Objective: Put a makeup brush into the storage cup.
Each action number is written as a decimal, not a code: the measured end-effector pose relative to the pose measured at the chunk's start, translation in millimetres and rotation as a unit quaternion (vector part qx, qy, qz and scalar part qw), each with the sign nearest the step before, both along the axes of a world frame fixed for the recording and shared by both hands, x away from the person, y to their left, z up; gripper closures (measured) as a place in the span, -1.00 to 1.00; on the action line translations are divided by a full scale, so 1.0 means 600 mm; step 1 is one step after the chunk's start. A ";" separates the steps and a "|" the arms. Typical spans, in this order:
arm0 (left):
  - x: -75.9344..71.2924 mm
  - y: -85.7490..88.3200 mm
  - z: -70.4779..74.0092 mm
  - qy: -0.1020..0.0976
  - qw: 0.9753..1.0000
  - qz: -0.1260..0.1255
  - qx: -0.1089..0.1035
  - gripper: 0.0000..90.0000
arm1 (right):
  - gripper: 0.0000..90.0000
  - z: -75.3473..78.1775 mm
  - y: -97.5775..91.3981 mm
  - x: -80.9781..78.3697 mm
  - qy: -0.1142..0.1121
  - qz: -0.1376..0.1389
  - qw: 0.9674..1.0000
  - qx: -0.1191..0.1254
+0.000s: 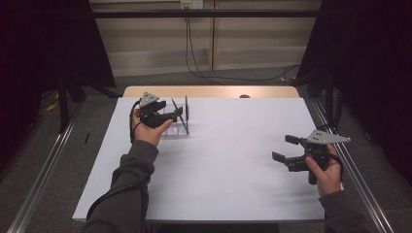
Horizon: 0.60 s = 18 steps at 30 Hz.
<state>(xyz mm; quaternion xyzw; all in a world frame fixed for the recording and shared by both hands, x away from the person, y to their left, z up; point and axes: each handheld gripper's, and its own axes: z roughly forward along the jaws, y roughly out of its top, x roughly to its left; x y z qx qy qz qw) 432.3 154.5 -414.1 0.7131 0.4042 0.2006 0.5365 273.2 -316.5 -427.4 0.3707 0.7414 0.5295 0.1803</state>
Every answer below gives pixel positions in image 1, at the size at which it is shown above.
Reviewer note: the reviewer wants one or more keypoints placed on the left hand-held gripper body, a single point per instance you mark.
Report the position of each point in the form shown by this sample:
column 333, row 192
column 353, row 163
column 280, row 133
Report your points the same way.
column 152, row 118

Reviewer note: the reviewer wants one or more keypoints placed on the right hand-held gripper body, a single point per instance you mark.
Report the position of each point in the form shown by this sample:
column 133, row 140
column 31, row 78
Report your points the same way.
column 315, row 152

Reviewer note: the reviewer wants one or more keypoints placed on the dark pen with gold cap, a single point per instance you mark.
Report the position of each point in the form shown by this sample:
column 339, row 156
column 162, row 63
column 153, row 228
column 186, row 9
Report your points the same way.
column 184, row 124
column 187, row 106

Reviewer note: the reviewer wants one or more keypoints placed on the clear acrylic pen holder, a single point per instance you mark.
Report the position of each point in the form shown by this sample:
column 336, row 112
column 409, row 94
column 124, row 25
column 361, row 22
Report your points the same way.
column 175, row 131

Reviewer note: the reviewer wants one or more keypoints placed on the person's left hand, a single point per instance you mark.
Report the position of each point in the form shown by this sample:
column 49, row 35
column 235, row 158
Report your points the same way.
column 147, row 134

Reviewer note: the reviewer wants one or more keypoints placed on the person's right hand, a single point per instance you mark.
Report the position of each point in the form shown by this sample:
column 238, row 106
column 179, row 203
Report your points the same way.
column 330, row 178

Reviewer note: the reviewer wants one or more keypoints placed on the wooden table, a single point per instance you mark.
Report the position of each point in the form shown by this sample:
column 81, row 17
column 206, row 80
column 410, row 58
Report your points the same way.
column 226, row 91

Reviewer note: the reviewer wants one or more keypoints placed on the black metal stand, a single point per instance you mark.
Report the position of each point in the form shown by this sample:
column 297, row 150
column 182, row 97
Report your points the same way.
column 63, row 106
column 329, row 97

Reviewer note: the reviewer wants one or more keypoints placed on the white table cover sheet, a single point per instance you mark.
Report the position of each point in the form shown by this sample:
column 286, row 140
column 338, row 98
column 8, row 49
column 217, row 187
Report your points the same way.
column 220, row 181

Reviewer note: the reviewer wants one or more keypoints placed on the small dark round object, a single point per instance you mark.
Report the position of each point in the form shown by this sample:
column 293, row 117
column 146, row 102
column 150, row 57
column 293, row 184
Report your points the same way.
column 244, row 96

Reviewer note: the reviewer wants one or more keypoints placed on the small black floor object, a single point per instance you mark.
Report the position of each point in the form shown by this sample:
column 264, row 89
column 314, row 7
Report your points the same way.
column 86, row 138

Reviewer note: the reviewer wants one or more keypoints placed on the small yellow floor object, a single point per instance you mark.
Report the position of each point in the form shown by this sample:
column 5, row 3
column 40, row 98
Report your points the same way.
column 51, row 105

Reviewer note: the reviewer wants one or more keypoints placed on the black curtain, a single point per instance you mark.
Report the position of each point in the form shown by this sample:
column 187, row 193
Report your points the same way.
column 372, row 64
column 39, row 48

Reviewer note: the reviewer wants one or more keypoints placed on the metal floor rail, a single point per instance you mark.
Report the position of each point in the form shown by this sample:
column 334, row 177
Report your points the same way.
column 39, row 184
column 366, row 194

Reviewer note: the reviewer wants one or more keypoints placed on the white wall socket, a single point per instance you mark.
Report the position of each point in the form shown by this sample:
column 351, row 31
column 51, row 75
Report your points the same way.
column 191, row 4

